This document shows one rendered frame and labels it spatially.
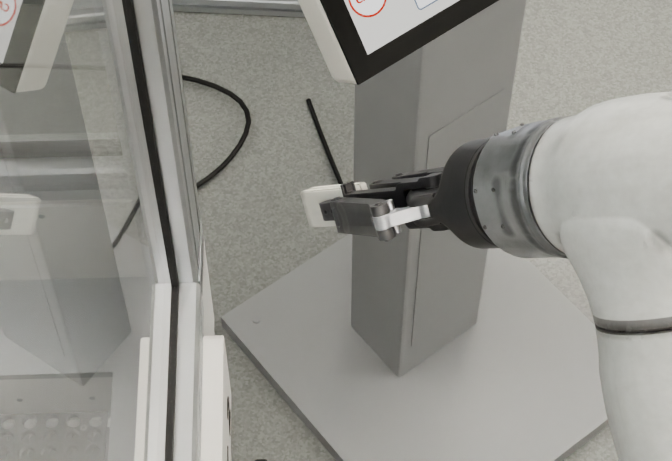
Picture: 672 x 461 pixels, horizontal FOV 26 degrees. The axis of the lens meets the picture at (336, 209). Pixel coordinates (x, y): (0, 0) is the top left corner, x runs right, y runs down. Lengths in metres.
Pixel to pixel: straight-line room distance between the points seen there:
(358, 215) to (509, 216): 0.15
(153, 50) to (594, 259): 0.31
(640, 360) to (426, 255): 1.11
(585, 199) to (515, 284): 1.47
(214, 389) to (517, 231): 0.37
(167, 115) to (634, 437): 0.38
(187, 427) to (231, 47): 1.60
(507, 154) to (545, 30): 1.79
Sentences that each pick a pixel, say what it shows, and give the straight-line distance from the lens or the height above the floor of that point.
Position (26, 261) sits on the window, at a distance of 0.57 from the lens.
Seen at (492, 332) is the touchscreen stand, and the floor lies 0.04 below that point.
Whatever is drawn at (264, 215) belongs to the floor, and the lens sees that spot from 2.43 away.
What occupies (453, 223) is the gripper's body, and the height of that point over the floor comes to 1.19.
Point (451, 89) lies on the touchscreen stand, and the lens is 1.70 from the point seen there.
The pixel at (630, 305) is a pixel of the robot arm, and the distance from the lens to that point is 0.86.
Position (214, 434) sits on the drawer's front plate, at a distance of 1.18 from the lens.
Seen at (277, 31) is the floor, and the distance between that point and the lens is 2.68.
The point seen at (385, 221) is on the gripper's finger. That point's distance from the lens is 0.99.
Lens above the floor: 1.99
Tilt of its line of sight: 55 degrees down
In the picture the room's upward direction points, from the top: straight up
